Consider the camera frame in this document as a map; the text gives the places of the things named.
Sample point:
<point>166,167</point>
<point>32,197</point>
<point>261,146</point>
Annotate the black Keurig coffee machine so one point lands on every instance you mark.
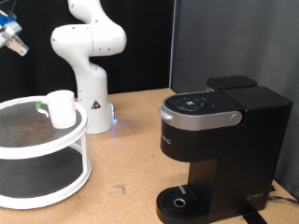
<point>236,155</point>

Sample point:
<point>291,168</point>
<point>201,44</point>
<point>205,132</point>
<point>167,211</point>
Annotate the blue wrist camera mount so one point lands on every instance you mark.
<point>6,18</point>

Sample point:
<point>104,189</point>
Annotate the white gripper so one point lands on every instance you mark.
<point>8,31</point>

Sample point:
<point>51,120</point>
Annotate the white two-tier turntable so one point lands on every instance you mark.
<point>46,150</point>

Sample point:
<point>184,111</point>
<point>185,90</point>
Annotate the black curtain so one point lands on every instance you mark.
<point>146,46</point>

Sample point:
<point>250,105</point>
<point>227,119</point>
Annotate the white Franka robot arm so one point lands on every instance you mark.
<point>90,77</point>

